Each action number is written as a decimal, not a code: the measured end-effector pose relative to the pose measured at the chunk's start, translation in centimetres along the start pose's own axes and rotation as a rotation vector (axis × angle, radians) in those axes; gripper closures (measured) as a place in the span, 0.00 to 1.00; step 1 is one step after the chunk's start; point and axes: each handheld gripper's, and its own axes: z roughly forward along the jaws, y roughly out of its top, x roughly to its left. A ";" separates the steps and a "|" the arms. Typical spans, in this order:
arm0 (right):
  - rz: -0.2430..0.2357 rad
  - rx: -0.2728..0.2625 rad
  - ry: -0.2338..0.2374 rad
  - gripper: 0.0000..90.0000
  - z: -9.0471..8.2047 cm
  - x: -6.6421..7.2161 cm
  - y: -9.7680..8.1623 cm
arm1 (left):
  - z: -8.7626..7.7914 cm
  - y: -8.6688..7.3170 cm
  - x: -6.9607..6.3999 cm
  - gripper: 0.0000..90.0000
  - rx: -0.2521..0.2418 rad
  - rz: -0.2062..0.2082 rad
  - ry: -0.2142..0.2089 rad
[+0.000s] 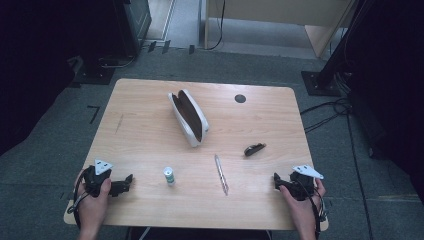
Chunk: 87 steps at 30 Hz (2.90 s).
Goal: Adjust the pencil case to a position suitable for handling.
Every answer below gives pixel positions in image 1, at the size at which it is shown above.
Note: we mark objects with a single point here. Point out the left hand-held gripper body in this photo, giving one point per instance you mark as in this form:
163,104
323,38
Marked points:
96,176

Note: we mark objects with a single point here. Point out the black metal stand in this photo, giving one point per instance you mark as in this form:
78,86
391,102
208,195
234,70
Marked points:
336,60

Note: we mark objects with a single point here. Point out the dark round table grommet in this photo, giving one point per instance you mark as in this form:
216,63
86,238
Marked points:
240,98

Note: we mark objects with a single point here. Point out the black stand base plate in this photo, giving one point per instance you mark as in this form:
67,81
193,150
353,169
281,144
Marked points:
95,75

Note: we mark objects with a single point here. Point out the person's left hand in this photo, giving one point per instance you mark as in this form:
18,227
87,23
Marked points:
93,210

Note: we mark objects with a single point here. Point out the light wooden desk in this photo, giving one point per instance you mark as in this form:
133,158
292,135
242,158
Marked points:
283,11

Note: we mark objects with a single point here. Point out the person's right hand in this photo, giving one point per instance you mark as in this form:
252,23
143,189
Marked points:
303,211

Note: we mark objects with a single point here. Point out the silver pen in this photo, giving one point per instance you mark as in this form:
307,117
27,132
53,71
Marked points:
221,175

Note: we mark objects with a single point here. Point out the black cabinet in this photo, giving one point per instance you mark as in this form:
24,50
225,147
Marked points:
133,23

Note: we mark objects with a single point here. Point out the white pencil case brown lining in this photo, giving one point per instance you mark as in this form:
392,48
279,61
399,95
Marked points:
190,116

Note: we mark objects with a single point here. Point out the green and white glue stick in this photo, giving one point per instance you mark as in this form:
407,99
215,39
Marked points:
169,176

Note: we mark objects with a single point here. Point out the small dark clip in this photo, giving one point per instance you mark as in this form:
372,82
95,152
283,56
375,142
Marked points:
254,149

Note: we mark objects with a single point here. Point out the black floor tape strip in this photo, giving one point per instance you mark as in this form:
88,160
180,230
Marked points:
191,49

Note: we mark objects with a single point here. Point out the dark curtain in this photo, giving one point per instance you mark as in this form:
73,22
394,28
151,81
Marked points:
393,83
30,66

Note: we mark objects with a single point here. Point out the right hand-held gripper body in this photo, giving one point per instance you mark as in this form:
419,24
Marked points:
301,185

